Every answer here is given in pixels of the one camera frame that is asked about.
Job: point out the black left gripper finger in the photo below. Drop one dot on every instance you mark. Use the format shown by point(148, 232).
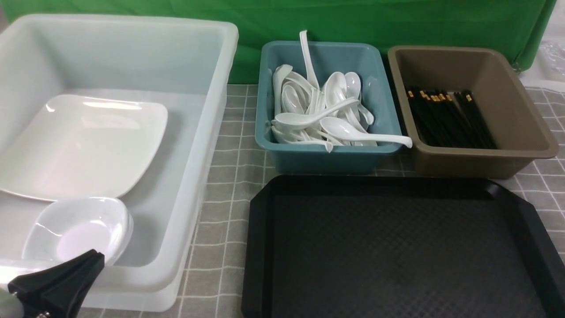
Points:
point(59, 291)

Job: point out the small white bowl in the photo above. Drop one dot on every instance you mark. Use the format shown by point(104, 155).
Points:
point(67, 229)

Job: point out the large white square plate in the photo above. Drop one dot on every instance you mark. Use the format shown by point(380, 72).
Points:
point(79, 146)

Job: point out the white soup spoon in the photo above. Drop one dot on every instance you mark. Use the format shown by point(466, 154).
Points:
point(335, 91)
point(301, 121)

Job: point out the grey checked tablecloth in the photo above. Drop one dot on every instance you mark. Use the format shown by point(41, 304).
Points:
point(212, 275)

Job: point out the large white plastic bin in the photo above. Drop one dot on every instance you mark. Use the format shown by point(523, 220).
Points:
point(184, 64)

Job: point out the black serving tray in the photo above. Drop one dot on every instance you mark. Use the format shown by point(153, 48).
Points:
point(397, 247)

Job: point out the white spoon standing upright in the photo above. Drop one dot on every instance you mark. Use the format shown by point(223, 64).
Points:
point(310, 72)

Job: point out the white spoon over bin edge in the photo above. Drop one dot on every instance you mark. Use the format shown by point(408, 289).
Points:
point(341, 129)

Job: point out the white soup spoon in bin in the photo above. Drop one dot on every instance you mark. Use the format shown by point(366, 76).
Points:
point(335, 91)

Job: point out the teal plastic spoon bin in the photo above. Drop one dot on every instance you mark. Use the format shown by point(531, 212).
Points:
point(328, 57)

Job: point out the black chopsticks bundle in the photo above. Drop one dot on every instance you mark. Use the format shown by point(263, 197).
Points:
point(449, 119)

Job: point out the brown plastic chopstick bin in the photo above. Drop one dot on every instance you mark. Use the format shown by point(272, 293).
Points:
point(516, 125)

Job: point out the green backdrop cloth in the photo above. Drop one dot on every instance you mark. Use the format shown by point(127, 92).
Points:
point(512, 27)

